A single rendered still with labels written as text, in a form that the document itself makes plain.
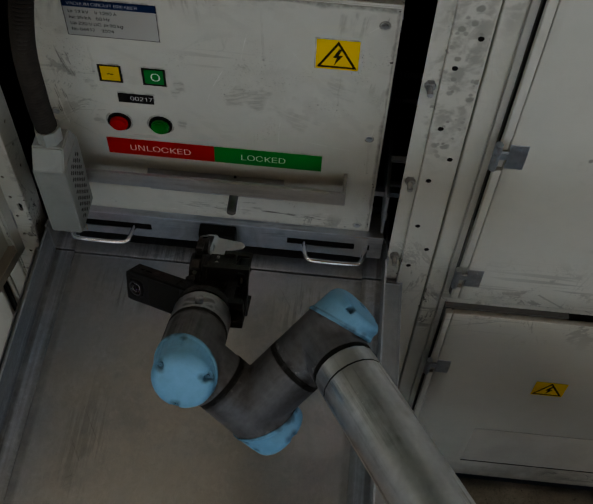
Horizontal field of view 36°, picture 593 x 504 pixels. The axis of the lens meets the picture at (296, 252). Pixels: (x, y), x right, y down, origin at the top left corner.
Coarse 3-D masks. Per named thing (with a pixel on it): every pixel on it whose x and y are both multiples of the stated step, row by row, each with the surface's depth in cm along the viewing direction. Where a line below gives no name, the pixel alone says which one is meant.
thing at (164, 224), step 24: (96, 216) 149; (120, 216) 148; (144, 216) 148; (168, 216) 147; (192, 216) 148; (192, 240) 152; (240, 240) 150; (264, 240) 150; (288, 240) 149; (312, 240) 149; (336, 240) 148
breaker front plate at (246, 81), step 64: (128, 0) 111; (192, 0) 110; (256, 0) 109; (64, 64) 122; (128, 64) 121; (192, 64) 119; (256, 64) 118; (384, 64) 116; (64, 128) 133; (192, 128) 130; (256, 128) 129; (320, 128) 127; (128, 192) 144; (192, 192) 143
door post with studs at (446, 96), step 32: (448, 0) 102; (480, 0) 101; (448, 32) 106; (480, 32) 105; (448, 64) 109; (480, 64) 109; (448, 96) 114; (416, 128) 120; (448, 128) 119; (416, 160) 125; (448, 160) 124; (416, 192) 131; (448, 192) 130; (416, 224) 137; (416, 256) 144; (416, 288) 152
